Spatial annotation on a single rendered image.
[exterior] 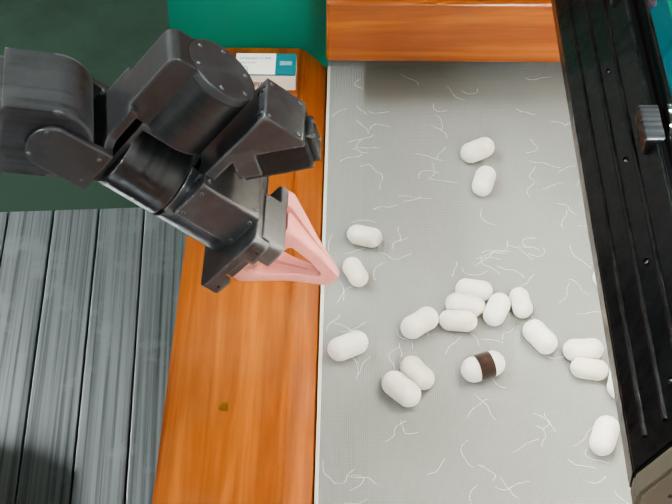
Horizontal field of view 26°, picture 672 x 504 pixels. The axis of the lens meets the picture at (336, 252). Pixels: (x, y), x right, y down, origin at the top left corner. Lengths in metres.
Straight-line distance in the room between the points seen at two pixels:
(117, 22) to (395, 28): 1.54
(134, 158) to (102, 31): 1.87
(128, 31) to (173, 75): 1.89
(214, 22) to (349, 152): 0.20
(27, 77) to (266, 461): 0.34
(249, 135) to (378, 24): 0.43
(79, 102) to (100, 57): 1.81
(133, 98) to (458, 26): 0.50
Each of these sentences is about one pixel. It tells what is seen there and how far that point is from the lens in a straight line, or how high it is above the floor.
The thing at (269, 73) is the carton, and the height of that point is 0.79.
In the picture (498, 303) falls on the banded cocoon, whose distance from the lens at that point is 1.24.
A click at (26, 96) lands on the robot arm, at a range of 1.00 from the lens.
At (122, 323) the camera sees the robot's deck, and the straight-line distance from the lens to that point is 1.36.
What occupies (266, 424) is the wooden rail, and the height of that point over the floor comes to 0.77.
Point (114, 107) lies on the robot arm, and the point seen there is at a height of 1.02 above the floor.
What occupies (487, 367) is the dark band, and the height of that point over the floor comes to 0.76.
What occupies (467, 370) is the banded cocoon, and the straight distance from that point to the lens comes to 1.19.
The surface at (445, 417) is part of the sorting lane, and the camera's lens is 1.18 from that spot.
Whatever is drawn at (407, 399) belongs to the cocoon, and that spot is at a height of 0.76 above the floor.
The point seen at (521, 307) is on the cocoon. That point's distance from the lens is 1.25.
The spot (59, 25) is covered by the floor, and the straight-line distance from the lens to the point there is 2.92.
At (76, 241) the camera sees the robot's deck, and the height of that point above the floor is 0.67.
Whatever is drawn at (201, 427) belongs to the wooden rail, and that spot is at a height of 0.77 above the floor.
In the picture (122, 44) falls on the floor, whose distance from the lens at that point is 2.85.
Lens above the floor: 1.65
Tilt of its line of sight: 44 degrees down
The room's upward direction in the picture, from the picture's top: straight up
